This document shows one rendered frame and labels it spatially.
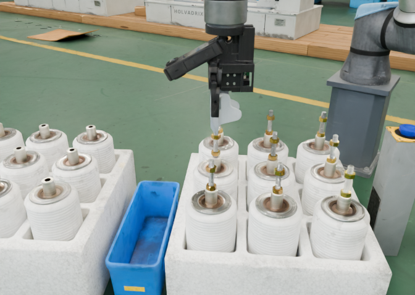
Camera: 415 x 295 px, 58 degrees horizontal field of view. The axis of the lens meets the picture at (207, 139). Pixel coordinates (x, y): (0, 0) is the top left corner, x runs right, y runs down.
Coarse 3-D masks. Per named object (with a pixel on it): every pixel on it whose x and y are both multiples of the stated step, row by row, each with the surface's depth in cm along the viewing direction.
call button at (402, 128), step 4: (404, 124) 80; (408, 124) 80; (400, 128) 79; (404, 128) 78; (408, 128) 78; (412, 128) 78; (400, 132) 80; (404, 132) 78; (408, 132) 78; (412, 132) 78; (412, 136) 78
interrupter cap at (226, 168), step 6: (204, 162) 81; (222, 162) 81; (228, 162) 81; (198, 168) 78; (204, 168) 79; (222, 168) 79; (228, 168) 79; (204, 174) 76; (216, 174) 77; (222, 174) 77; (228, 174) 77
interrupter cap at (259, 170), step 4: (256, 164) 80; (260, 164) 80; (264, 164) 80; (256, 168) 79; (260, 168) 79; (264, 168) 79; (284, 168) 79; (288, 168) 78; (256, 172) 77; (260, 172) 77; (264, 172) 78; (288, 172) 77; (260, 176) 76; (264, 176) 76; (268, 176) 76; (272, 176) 76; (284, 176) 76; (288, 176) 76; (268, 180) 75; (272, 180) 75
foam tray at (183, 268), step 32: (192, 160) 96; (288, 160) 96; (192, 192) 84; (352, 192) 84; (192, 256) 66; (224, 256) 66; (256, 256) 66; (288, 256) 66; (384, 256) 66; (192, 288) 68; (224, 288) 68; (256, 288) 67; (288, 288) 66; (320, 288) 66; (352, 288) 65; (384, 288) 64
